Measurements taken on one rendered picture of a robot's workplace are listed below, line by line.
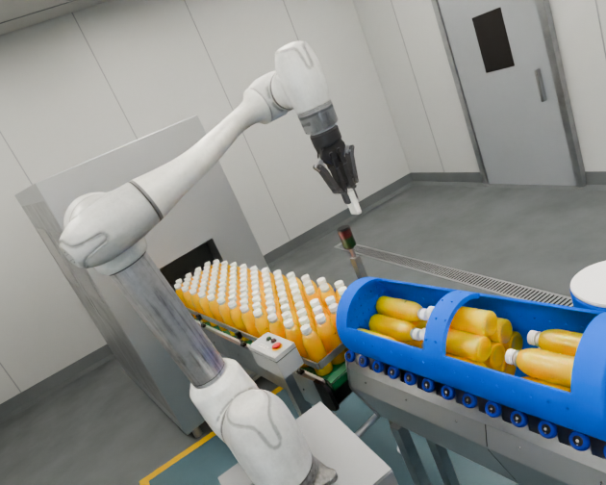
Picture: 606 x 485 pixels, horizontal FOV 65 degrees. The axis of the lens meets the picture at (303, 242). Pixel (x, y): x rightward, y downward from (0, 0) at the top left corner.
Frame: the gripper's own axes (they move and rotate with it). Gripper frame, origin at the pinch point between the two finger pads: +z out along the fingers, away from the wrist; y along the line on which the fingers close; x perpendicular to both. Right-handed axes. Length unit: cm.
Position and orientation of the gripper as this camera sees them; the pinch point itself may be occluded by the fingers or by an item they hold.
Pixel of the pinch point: (351, 201)
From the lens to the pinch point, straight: 125.3
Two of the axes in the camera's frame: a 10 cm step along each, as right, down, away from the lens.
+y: -7.5, 5.1, -4.2
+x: 5.3, 0.8, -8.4
